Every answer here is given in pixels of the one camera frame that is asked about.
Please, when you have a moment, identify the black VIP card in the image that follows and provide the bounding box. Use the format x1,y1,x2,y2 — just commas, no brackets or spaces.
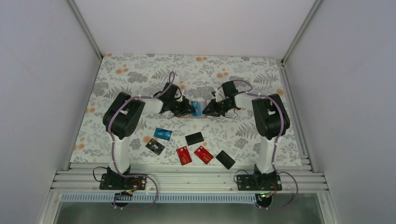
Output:
146,138,165,155

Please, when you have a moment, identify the red vip card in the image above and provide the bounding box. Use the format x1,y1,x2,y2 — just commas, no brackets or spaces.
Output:
176,146,192,166
194,146,214,165

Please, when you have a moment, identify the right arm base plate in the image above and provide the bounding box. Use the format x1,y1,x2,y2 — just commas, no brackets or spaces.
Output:
235,174,283,191

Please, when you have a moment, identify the floral table mat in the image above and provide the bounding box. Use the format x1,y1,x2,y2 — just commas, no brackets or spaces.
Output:
71,54,286,166

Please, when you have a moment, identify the blue VIP card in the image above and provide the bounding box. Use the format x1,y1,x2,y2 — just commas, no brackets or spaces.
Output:
191,101,206,119

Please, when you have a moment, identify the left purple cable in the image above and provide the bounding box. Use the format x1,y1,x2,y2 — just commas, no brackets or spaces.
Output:
110,71,177,211

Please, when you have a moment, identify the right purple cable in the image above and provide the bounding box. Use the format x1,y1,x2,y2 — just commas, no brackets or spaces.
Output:
216,79,299,211

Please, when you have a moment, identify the red VIP card left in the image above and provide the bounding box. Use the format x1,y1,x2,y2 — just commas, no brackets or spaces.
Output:
176,146,192,166

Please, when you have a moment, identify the brown leather card holder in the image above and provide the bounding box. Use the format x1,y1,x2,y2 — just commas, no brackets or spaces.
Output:
180,101,208,119

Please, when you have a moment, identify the blue card upper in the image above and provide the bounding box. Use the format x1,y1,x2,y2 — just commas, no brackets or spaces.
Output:
153,127,172,140

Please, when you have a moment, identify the black card centre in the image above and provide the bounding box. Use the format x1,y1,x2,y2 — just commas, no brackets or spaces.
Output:
185,132,204,146

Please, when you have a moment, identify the red VIP card right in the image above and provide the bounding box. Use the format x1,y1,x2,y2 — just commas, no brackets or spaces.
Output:
194,146,214,165

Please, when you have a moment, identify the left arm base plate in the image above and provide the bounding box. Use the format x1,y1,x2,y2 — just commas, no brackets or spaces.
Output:
99,174,147,190

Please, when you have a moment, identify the black card right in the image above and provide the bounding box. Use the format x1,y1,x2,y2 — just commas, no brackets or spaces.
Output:
216,150,235,170

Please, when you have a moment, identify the purple cable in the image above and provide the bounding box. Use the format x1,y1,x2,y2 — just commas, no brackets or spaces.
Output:
110,71,177,211
216,79,299,211

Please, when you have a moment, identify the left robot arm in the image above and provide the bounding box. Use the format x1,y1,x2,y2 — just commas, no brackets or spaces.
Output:
103,82,196,189

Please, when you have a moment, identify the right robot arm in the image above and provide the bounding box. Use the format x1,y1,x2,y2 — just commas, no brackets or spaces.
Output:
202,80,290,190

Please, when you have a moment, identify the aluminium rail frame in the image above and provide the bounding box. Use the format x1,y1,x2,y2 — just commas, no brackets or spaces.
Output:
39,163,339,224

